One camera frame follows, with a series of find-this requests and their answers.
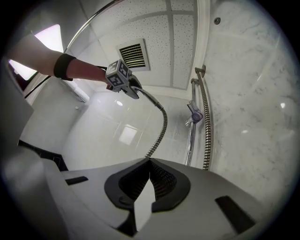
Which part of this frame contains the black elastic armband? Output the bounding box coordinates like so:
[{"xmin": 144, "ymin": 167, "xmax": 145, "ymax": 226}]
[{"xmin": 53, "ymin": 53, "xmax": 77, "ymax": 82}]

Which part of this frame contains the chrome shower slide rail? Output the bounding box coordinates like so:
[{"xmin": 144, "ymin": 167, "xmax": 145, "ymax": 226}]
[{"xmin": 184, "ymin": 78, "xmax": 200, "ymax": 166}]

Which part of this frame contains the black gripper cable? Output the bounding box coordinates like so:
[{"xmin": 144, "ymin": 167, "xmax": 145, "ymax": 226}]
[{"xmin": 23, "ymin": 65, "xmax": 107, "ymax": 99}]

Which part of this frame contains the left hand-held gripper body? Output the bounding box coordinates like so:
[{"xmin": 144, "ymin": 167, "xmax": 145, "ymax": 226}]
[{"xmin": 105, "ymin": 59, "xmax": 132, "ymax": 93}]

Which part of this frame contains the metal shower hose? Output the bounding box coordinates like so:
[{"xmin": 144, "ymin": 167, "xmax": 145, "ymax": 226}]
[{"xmin": 144, "ymin": 67, "xmax": 212, "ymax": 171}]

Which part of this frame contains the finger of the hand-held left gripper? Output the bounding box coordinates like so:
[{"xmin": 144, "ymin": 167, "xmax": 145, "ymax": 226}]
[
  {"xmin": 128, "ymin": 74, "xmax": 143, "ymax": 90},
  {"xmin": 121, "ymin": 85, "xmax": 140, "ymax": 100}
]

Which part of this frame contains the ceiling vent grille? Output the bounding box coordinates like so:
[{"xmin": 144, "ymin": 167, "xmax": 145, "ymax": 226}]
[{"xmin": 115, "ymin": 38, "xmax": 151, "ymax": 72}]

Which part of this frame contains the curved shower curtain rod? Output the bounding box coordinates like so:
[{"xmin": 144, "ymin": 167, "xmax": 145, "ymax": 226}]
[{"xmin": 63, "ymin": 0, "xmax": 125, "ymax": 53}]

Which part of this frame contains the shower hose holder bracket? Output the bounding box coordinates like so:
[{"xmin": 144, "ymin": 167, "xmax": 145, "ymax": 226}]
[{"xmin": 186, "ymin": 100, "xmax": 203, "ymax": 127}]

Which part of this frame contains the person's left forearm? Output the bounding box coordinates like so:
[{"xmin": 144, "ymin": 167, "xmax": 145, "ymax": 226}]
[{"xmin": 9, "ymin": 37, "xmax": 108, "ymax": 85}]

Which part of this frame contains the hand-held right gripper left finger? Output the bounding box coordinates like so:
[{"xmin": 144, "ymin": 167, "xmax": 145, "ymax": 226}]
[{"xmin": 104, "ymin": 158, "xmax": 150, "ymax": 209}]

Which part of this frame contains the bright rectangular light panel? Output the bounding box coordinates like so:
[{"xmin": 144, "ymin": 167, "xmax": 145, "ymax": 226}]
[{"xmin": 8, "ymin": 24, "xmax": 64, "ymax": 92}]

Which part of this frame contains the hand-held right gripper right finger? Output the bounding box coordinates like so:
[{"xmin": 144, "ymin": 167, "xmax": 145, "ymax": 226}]
[{"xmin": 150, "ymin": 158, "xmax": 191, "ymax": 213}]

